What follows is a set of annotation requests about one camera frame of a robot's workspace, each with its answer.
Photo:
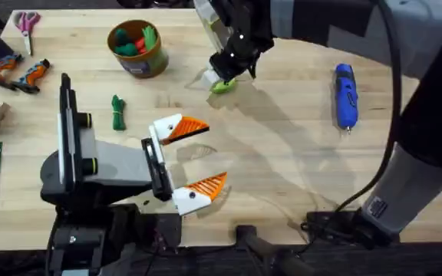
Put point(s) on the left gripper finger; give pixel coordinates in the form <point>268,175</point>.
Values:
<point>171,126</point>
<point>190,199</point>

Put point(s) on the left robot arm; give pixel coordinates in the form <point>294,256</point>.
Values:
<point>90,230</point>

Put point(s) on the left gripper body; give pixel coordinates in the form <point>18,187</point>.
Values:
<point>125,165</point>

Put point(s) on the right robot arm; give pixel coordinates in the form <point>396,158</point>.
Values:
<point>432,107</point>

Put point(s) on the orange blue hand tool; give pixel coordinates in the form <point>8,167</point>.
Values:
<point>0,69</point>
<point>31,78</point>

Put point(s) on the blue electric screwdriver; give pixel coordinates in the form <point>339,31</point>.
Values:
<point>346,96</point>

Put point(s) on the green vegetable toy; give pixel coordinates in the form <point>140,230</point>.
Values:
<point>118,113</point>

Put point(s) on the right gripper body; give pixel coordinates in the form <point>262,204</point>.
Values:
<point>244,34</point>

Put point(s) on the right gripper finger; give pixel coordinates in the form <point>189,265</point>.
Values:
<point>210,79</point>

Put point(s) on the black rail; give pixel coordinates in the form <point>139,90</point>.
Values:
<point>213,262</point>

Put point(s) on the brown tub with toys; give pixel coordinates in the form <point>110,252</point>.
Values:
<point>140,57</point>

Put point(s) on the green disc with holes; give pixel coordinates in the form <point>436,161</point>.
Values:
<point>225,87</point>

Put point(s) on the black left wrist plate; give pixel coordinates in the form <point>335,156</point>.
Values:
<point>67,134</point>

